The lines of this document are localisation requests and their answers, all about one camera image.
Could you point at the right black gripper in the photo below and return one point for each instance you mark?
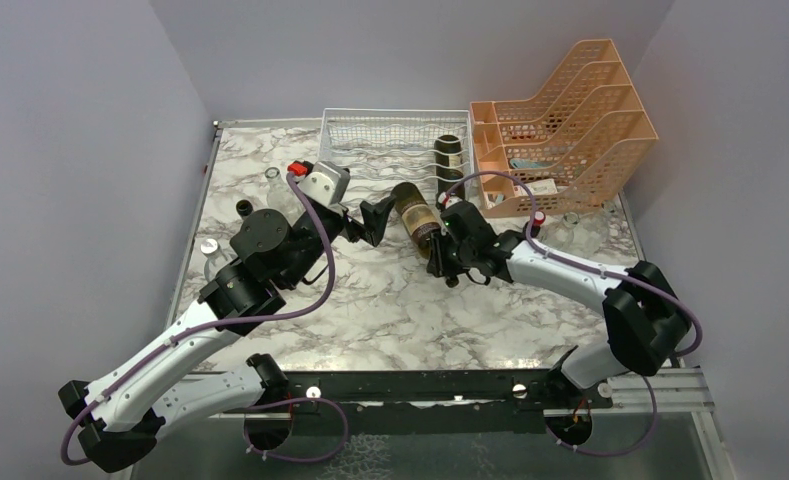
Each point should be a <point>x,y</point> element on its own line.
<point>438,264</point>

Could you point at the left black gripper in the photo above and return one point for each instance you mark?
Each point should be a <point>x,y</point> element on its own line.
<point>374,218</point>

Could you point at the green wine bottle white label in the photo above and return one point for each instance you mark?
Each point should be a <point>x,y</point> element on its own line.
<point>418,219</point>

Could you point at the green wine bottle dark label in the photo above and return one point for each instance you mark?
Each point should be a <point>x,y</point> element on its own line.
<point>448,161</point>

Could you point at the green Primitivo wine bottle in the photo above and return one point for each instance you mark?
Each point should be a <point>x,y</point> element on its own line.
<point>244,208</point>

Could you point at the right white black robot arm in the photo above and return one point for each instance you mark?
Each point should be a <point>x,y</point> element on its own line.
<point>644,322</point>

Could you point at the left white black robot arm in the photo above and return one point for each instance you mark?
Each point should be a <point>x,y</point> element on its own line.
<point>281,271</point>

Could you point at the clear glass bottle tall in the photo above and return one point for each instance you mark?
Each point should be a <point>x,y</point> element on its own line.
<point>280,197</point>

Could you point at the small red capped bottle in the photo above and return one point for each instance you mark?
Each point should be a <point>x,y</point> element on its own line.
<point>533,226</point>

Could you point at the clear glass bottle right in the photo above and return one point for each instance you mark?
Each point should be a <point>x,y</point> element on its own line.
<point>578,234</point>

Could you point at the clear bottle silver cap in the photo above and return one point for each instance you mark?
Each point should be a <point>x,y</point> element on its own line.
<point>215,258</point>

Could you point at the blue item in organizer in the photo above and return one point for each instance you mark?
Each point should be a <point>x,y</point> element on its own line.
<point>522,163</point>

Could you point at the peach plastic file organizer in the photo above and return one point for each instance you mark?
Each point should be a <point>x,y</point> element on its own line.
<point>586,124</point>

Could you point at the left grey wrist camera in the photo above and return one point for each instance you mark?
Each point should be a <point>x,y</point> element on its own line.
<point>323,182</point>

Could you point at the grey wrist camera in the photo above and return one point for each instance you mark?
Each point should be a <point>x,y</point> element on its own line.
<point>323,182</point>
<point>444,201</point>

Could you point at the white wire wine rack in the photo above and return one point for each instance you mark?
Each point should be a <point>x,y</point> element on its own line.
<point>383,147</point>

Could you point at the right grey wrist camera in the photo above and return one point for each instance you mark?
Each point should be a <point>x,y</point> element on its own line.
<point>444,201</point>

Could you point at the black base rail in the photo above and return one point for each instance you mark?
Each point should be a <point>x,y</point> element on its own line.
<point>420,402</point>

